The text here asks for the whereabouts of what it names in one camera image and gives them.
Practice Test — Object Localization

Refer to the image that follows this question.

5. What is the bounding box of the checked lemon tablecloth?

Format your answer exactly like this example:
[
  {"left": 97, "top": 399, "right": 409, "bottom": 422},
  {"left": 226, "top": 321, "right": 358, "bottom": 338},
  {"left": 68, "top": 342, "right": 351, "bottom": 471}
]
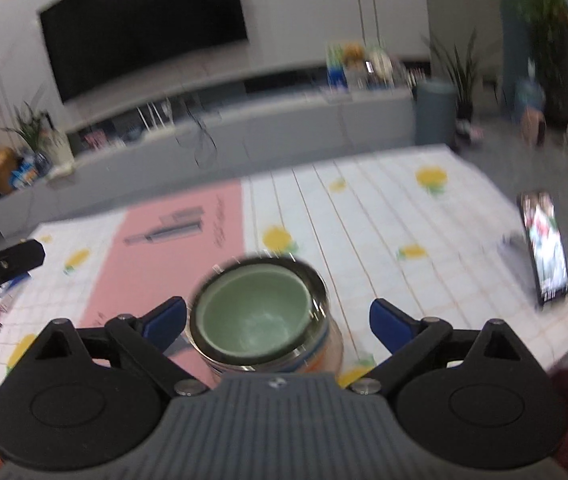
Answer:
[{"left": 0, "top": 146, "right": 568, "bottom": 383}]

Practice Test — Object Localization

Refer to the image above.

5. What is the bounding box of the white wifi router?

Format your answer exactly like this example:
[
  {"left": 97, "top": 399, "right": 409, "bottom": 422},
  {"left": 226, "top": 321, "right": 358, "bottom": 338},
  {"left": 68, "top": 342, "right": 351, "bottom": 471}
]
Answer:
[{"left": 136, "top": 98, "right": 175, "bottom": 131}]

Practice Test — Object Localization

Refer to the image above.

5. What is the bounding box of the green ceramic bowl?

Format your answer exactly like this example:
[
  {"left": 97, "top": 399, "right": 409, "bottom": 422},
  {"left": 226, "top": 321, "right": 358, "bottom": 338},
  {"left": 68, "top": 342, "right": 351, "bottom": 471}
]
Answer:
[{"left": 192, "top": 263, "right": 312, "bottom": 362}]

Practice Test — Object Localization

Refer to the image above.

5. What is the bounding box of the orange steel bowl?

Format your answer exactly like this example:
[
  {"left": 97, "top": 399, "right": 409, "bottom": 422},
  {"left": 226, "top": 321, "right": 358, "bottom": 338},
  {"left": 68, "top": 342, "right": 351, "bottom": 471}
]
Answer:
[{"left": 305, "top": 320, "right": 343, "bottom": 376}]

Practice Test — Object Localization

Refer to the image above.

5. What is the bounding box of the smartphone on stand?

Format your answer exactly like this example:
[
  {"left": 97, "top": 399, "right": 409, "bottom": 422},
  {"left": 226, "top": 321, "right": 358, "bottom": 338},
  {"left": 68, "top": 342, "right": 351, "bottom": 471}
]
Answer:
[{"left": 499, "top": 190, "right": 568, "bottom": 310}]

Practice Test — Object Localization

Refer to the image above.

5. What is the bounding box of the blue snack bag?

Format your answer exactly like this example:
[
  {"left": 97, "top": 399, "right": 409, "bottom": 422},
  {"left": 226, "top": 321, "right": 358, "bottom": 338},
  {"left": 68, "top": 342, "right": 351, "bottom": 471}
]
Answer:
[{"left": 9, "top": 155, "right": 40, "bottom": 190}]

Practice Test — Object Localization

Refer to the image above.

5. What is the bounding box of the white potted plant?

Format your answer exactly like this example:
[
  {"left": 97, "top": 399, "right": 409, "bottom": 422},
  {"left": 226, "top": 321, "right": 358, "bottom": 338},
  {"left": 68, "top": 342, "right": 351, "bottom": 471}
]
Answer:
[{"left": 3, "top": 86, "right": 74, "bottom": 177}]

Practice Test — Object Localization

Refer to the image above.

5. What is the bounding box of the pink restaurant placemat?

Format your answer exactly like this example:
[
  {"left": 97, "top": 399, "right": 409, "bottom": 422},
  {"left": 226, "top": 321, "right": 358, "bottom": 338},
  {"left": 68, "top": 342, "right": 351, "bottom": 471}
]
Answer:
[{"left": 80, "top": 180, "right": 245, "bottom": 327}]

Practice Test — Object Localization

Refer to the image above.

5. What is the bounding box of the toys pile on cabinet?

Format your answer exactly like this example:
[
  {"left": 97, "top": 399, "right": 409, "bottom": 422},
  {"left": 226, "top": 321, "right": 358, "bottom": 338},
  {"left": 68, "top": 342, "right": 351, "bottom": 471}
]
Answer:
[{"left": 326, "top": 41, "right": 407, "bottom": 92}]

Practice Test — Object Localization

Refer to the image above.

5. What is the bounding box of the black television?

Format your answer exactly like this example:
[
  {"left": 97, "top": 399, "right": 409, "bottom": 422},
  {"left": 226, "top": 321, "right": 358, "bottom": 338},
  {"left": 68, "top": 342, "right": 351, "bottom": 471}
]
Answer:
[{"left": 38, "top": 0, "right": 248, "bottom": 102}]

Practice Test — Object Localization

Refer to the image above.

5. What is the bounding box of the black cable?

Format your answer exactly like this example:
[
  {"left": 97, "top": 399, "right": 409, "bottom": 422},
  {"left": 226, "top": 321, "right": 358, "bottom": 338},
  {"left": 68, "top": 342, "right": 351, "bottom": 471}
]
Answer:
[{"left": 173, "top": 91, "right": 223, "bottom": 168}]

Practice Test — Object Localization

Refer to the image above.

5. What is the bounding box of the blue steel bowl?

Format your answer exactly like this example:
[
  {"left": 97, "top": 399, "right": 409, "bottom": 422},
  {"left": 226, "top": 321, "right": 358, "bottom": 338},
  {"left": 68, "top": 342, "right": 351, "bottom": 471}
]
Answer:
[{"left": 187, "top": 252, "right": 331, "bottom": 376}]

